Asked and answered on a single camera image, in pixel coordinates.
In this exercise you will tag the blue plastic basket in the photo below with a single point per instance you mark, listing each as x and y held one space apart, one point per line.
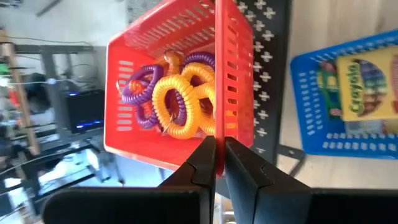
311 102

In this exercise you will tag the black perforated metal shelf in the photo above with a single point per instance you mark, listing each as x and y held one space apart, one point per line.
273 93

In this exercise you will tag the black computer tower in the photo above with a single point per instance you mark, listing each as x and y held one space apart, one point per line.
84 109

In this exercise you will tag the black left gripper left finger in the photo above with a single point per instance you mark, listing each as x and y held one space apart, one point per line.
174 202

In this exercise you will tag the light wooden post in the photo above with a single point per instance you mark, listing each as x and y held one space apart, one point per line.
18 93

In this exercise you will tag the red plastic basket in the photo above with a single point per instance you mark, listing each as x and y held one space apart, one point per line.
136 146

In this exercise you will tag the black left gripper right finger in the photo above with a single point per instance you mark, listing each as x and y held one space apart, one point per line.
273 202

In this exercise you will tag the grey metal desk frame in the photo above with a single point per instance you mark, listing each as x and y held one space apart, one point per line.
49 62

